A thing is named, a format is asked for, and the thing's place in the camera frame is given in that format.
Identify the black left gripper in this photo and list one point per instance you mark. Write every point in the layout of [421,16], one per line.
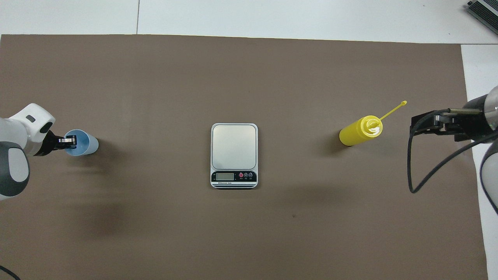
[50,143]

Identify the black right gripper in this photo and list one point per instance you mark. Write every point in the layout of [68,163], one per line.
[467,124]

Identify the light blue plastic cup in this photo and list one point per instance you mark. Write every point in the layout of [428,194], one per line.
[87,144]

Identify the yellow squeeze bottle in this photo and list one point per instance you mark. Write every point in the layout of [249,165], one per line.
[356,134]

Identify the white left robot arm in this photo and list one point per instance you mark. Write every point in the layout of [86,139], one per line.
[15,155]

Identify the silver digital kitchen scale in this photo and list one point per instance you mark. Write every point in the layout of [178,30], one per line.
[233,147]

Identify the grey ridged metal device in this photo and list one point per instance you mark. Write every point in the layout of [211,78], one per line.
[486,11]

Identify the brown paper table mat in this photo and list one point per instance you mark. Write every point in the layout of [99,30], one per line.
[194,233]

